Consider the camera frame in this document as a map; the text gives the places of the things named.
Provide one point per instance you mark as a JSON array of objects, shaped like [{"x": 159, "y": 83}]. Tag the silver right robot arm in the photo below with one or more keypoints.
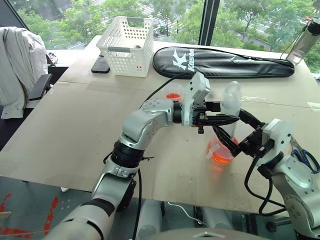
[{"x": 300, "y": 180}]

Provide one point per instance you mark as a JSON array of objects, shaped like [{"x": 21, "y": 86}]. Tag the clear plastic bottle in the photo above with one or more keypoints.
[{"x": 231, "y": 102}]

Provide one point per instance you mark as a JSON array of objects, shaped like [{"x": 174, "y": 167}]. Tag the black smartphone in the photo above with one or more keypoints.
[{"x": 100, "y": 65}]

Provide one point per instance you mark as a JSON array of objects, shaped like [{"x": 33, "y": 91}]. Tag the white perforated plastic basket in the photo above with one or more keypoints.
[{"x": 125, "y": 57}]

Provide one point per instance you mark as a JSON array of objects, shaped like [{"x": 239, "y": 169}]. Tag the black racket bag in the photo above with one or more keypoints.
[{"x": 225, "y": 63}]

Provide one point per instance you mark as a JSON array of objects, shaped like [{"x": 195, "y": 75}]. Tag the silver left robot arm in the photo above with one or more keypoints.
[{"x": 140, "y": 125}]

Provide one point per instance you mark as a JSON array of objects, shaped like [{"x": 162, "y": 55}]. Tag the dark side desk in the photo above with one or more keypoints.
[{"x": 58, "y": 71}]

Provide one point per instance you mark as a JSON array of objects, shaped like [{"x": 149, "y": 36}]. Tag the black window frame post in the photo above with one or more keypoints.
[{"x": 209, "y": 22}]

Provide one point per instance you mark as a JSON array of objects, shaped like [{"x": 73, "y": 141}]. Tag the taped clear cup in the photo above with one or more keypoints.
[{"x": 220, "y": 156}]

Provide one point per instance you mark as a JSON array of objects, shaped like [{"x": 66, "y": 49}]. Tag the grey rounded robot torso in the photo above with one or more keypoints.
[{"x": 205, "y": 235}]

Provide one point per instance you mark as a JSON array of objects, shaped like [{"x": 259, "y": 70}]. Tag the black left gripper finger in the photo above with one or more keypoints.
[
  {"x": 217, "y": 119},
  {"x": 214, "y": 107}
]

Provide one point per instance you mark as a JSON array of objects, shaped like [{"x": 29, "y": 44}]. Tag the white robot leg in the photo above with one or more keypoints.
[
  {"x": 216, "y": 218},
  {"x": 149, "y": 215}
]

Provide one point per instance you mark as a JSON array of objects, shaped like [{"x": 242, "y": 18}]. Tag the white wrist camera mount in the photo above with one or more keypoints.
[
  {"x": 280, "y": 137},
  {"x": 196, "y": 87}
]

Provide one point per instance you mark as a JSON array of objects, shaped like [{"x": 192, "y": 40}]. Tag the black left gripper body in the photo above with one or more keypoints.
[{"x": 200, "y": 119}]

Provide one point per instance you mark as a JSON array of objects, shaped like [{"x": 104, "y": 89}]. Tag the clear water bottle, dark lid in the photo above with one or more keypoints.
[{"x": 301, "y": 45}]

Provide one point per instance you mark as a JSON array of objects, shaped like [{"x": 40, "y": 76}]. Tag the black office chair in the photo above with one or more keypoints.
[{"x": 40, "y": 87}]

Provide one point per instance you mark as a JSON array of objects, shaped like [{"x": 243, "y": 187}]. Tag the clear cup with red liquid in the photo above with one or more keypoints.
[{"x": 173, "y": 93}]

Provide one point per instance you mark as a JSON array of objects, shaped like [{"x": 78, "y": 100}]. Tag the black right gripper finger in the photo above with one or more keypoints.
[
  {"x": 251, "y": 119},
  {"x": 228, "y": 143}
]

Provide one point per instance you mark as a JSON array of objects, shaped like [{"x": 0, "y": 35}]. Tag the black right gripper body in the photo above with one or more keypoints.
[{"x": 256, "y": 145}]

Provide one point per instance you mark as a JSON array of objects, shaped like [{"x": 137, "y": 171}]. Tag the light grey jacket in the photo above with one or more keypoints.
[{"x": 17, "y": 70}]

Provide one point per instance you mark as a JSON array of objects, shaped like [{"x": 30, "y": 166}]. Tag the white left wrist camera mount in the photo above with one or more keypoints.
[{"x": 196, "y": 87}]

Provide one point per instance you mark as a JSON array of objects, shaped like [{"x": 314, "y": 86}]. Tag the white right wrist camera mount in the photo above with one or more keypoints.
[{"x": 280, "y": 137}]

